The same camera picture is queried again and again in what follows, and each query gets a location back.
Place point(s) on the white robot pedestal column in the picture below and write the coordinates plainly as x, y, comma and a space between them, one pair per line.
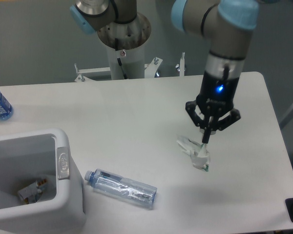
125, 44

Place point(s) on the white paper trash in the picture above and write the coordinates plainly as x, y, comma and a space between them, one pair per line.
198, 153

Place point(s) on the clear plastic bottle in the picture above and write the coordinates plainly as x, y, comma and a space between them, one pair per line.
122, 188

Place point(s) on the white plastic trash can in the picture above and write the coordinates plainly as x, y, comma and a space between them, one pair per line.
36, 155

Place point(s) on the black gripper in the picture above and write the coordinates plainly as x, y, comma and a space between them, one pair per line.
214, 100

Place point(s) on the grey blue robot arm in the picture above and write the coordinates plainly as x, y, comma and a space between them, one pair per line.
228, 24

